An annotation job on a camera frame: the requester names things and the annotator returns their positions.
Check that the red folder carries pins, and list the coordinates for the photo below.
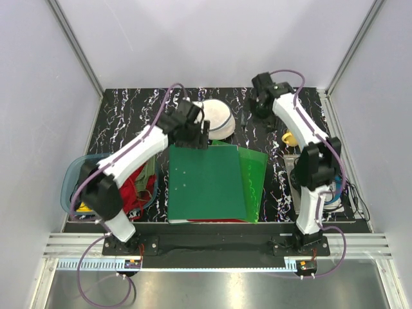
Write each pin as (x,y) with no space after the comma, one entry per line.
(216,221)

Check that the light green plastic folder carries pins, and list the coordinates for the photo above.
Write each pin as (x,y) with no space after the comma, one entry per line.
(254,183)

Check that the olive green garment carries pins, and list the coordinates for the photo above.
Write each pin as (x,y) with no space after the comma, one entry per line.
(148,170)

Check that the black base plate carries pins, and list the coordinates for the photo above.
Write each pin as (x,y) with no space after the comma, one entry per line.
(279,239)

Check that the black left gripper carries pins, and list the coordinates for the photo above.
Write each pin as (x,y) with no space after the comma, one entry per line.
(200,140)

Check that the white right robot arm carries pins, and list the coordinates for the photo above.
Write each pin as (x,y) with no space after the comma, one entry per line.
(319,162)

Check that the yellow garment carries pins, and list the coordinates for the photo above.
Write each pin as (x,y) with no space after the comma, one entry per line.
(83,208)

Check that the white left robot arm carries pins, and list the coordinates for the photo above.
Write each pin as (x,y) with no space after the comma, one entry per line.
(100,183)

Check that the red garment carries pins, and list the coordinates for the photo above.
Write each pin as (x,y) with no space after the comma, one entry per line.
(135,201)

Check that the yellow tape roll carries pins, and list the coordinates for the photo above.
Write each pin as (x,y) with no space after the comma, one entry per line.
(289,139)

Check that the blue plastic basket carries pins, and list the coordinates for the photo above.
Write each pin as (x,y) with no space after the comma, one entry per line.
(70,183)

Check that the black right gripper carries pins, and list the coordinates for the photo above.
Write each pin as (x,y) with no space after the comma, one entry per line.
(271,123)

